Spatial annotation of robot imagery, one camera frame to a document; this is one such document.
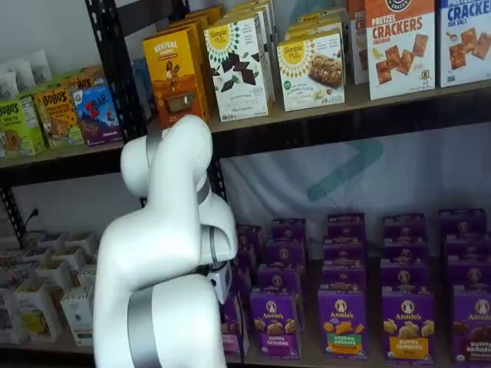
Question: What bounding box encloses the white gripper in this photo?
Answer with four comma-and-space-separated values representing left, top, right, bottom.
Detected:
199, 263, 233, 306

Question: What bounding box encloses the yellow Bobo's box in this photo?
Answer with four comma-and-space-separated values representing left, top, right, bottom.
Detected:
61, 67, 104, 93
33, 86, 84, 150

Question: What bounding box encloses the blue Z Bar box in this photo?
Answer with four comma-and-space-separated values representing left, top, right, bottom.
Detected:
71, 84, 123, 146

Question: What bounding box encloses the purple Annie's box violet patch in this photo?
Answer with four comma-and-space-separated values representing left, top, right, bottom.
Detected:
256, 264, 305, 296
271, 218, 308, 242
249, 287, 303, 360
264, 239, 307, 268

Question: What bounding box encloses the black metal shelf beam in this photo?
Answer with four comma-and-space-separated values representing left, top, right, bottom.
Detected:
206, 97, 491, 160
0, 151, 127, 189

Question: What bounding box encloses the Simple Mills almond bar box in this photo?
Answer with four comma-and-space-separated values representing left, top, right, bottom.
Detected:
275, 28, 346, 112
283, 17, 348, 39

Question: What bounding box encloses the white paper pouch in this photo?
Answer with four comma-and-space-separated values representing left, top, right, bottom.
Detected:
28, 49, 53, 84
0, 71, 20, 99
11, 59, 35, 91

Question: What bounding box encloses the orange Revival box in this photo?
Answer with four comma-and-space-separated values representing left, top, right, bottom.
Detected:
141, 27, 211, 130
170, 13, 218, 43

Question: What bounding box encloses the purple Annie's box green patch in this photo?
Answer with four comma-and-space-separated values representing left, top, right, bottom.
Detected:
321, 263, 368, 288
322, 235, 366, 266
327, 212, 366, 238
317, 284, 370, 360

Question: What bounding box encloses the black metal shelf post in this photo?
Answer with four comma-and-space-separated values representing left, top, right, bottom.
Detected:
0, 186, 25, 248
209, 159, 232, 205
84, 0, 149, 141

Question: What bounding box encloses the green Bobo's box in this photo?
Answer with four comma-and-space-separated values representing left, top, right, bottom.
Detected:
0, 95, 46, 159

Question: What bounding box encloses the blue snack box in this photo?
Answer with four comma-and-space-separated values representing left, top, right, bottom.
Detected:
131, 57, 153, 120

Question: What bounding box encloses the purple Annie's box pink patch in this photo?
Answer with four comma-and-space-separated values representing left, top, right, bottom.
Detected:
221, 293, 250, 357
236, 223, 265, 246

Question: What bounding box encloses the white black-patterned box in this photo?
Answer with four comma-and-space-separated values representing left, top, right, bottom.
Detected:
203, 15, 275, 123

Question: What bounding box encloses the purple Annie's box orange patch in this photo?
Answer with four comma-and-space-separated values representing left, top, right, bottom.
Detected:
379, 261, 431, 288
381, 236, 430, 265
381, 285, 437, 364
382, 212, 427, 239

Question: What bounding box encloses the purple Annie's chocolate grahams box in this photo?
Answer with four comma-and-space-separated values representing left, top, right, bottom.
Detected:
443, 233, 491, 262
446, 259, 491, 288
438, 208, 488, 236
450, 284, 491, 368

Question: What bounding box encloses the blue sea salt crackers box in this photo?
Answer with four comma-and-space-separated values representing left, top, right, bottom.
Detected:
439, 0, 491, 88

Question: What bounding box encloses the white carton box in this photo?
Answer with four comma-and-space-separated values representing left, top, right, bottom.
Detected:
60, 285, 96, 346
13, 281, 63, 342
76, 264, 97, 288
35, 258, 74, 288
0, 294, 30, 345
63, 232, 97, 256

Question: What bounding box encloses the cheddar pretzel crackers box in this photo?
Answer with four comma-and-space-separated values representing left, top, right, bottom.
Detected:
347, 0, 369, 85
364, 0, 437, 101

